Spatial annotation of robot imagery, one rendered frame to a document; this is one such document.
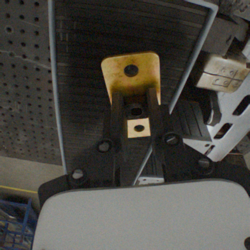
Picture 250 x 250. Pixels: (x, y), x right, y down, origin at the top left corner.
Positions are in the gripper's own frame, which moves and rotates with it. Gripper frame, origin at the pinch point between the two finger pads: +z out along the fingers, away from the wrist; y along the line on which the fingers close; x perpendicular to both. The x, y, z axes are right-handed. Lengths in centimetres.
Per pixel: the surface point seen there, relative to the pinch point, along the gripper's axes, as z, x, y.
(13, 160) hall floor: 124, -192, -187
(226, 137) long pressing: 24, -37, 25
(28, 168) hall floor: 124, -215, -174
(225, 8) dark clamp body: 16.6, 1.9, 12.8
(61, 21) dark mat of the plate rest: 8.1, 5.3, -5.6
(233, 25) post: 14.4, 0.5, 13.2
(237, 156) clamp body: 28, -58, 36
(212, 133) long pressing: 24.0, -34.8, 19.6
